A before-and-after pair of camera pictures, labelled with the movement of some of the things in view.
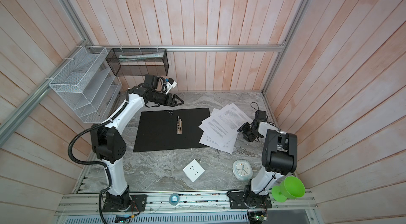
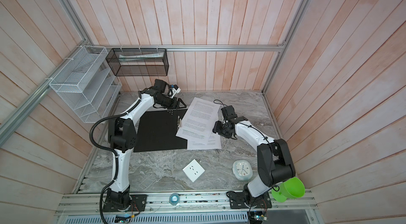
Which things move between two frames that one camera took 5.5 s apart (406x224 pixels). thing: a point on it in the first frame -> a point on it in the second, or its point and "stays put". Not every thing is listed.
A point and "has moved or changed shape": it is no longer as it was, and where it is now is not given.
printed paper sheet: x=224 y=124 has moved or changed shape
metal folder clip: x=179 y=126 stays put
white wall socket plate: x=193 y=170 stays put
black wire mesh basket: x=138 y=62 stays put
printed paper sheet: x=219 y=131 -> x=214 y=141
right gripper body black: x=251 y=136 -> x=221 y=129
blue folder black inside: x=169 y=129 stays put
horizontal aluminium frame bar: x=139 y=46 stays put
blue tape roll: x=174 y=198 stays put
